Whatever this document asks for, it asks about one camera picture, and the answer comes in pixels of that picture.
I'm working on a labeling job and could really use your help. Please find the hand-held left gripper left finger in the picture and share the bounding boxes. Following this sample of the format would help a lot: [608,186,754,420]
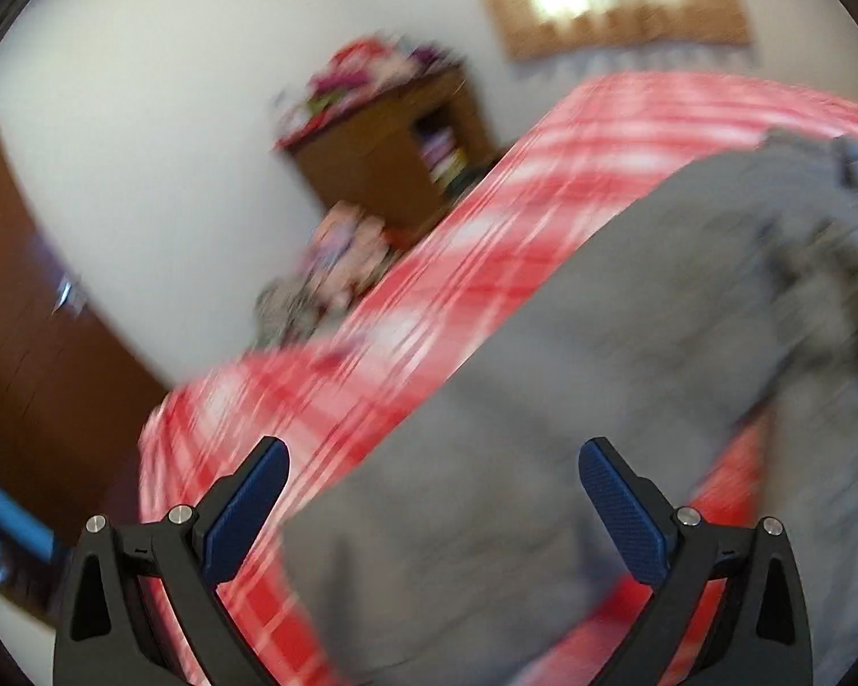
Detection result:
[52,436,291,686]

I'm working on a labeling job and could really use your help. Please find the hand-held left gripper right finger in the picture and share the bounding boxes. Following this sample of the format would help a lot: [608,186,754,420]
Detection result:
[578,436,815,686]

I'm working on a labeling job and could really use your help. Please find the large grey garment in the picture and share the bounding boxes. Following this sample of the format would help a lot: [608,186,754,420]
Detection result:
[279,125,858,686]

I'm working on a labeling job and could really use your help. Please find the pile of colourful clothes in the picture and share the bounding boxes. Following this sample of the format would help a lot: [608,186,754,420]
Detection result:
[275,35,466,147]

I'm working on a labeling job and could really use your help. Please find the blue object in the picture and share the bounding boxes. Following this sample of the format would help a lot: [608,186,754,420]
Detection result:
[0,464,58,587]

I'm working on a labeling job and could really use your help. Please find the brown wooden door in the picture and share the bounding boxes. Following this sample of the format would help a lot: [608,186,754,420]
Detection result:
[0,107,180,616]

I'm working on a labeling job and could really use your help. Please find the patterned cloth pile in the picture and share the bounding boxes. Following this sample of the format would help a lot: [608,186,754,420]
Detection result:
[253,200,402,344]

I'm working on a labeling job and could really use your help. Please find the red plaid blanket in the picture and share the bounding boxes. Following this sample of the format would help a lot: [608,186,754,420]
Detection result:
[137,73,858,686]

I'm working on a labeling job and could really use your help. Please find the wooden cabinet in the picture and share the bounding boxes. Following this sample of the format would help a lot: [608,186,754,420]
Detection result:
[275,61,498,237]

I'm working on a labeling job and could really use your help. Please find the stacked items in cabinet shelf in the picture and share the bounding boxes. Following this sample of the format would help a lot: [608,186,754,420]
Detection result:
[418,125,469,190]

